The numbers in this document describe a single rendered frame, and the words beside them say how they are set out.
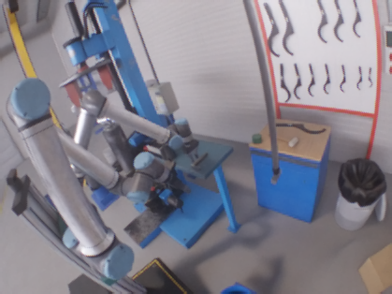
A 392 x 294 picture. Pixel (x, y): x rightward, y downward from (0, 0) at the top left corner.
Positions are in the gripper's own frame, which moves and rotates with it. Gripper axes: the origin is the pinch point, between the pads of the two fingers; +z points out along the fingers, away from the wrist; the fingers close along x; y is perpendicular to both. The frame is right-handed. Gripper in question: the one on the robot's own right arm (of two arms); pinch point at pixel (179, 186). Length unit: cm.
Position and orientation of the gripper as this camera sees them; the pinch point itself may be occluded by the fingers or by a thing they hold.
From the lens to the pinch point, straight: 112.3
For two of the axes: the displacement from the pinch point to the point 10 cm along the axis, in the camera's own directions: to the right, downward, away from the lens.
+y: -4.6, 8.4, -2.9
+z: 4.2, 5.0, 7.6
